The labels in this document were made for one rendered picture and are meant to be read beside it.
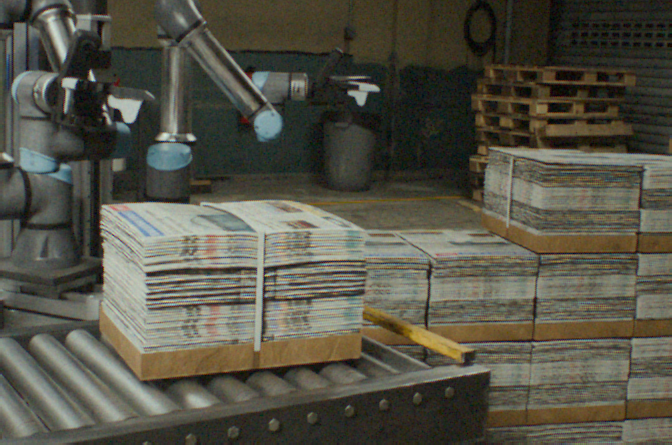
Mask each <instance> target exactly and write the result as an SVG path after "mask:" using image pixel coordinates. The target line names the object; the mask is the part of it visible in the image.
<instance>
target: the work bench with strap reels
mask: <svg viewBox="0 0 672 445"><path fill-rule="evenodd" d="M146 102H150V101H148V100H144V101H143V102H142V105H141V107H139V110H138V129H137V170H135V169H132V168H129V167H126V157H125V158H123V159H114V160H113V190H112V194H123V193H119V180H122V179H137V195H136V202H133V203H146V202H145V143H146ZM113 122H118V123H121V109H119V108H113Z"/></svg>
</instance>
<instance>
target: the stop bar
mask: <svg viewBox="0 0 672 445"><path fill-rule="evenodd" d="M363 305H364V304H363ZM363 308H364V310H363V312H362V313H363V315H362V316H363V317H362V318H363V319H365V320H367V321H370V323H372V324H375V325H377V326H380V327H382V328H384V329H386V330H389V331H391V332H394V333H396V334H399V335H401V336H403V337H405V338H408V339H410V340H412V341H415V342H418V343H420V345H422V346H424V347H426V348H429V349H431V350H434V351H436V352H439V353H441V354H443V355H445V356H448V357H450V358H452V359H455V360H458V361H460V362H462V363H467V362H473V361H474V360H476V351H473V350H471V349H468V348H466V346H464V345H461V344H459V343H457V342H454V341H451V340H448V339H446V338H444V337H441V336H439V335H437V334H434V333H431V332H429V331H426V330H424V329H421V328H419V327H417V326H414V325H411V323H409V322H406V321H404V320H401V319H399V318H397V317H394V316H391V315H389V314H386V313H384V312H382V311H379V310H377V309H373V308H371V307H369V306H366V305H364V307H363Z"/></svg>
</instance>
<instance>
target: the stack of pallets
mask: <svg viewBox="0 0 672 445"><path fill-rule="evenodd" d="M484 68H485V77H484V79H477V83H478V90H477V93H478V95H471V99H473V100H472V109H475V115H476V123H475V127H476V138H475V140H476V141H478V145H479V147H478V154H477V156H470V160H471V165H470V183H468V186H473V199H472V201H475V202H483V201H484V200H483V199H484V197H483V196H485V195H484V189H486V188H484V187H485V186H484V185H485V184H484V183H483V182H484V181H485V178H484V177H485V171H486V170H484V169H486V168H487V167H486V166H487V161H488V158H487V157H488V155H489V152H488V151H494V150H492V149H488V148H487V147H502V148H531V149H539V148H538V144H536V140H534V133H533V127H540V126H544V125H555V124H568V123H567V122H568V120H570V124H596V119H598V120H607V121H606V124H623V121H624V116H618V106H619V101H625V99H624V96H625V91H626V86H629V87H635V77H636V71H622V70H599V69H577V68H553V66H530V65H506V64H485V67H484ZM503 69H508V78H502V70H503ZM609 74H610V75H619V79H617V81H618V84H611V82H609ZM495 85H502V93H501V92H495ZM569 89H572V91H571V96H569ZM598 90H608V94H607V98H598ZM489 101H498V107H489ZM590 103H591V104H601V113H590ZM526 104H529V107H526ZM559 104H567V109H566V110H560V108H559ZM493 117H499V118H501V119H500V123H492V119H491V118H493ZM493 132H500V138H493Z"/></svg>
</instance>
